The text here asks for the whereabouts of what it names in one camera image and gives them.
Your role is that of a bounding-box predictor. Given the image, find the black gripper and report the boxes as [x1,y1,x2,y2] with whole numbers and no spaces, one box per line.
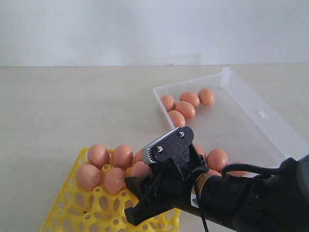
[124,145,208,227]

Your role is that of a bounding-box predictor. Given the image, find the brown egg cluster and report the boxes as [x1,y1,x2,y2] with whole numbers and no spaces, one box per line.
[168,110,185,127]
[103,167,126,194]
[130,161,153,177]

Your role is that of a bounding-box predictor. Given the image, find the brown egg tray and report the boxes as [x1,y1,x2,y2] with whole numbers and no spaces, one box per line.
[133,150,142,164]
[87,144,110,169]
[112,145,133,170]

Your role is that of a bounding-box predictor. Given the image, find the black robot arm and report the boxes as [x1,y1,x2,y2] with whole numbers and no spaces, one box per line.
[125,145,309,232]

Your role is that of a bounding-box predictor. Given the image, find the yellow plastic egg tray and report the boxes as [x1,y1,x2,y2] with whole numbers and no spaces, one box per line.
[41,147,180,232]

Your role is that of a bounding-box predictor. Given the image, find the brown egg front corner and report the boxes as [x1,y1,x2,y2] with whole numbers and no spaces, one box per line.
[207,169,222,176]

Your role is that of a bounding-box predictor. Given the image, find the clear plastic container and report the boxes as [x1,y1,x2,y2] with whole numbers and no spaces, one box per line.
[153,67,309,168]

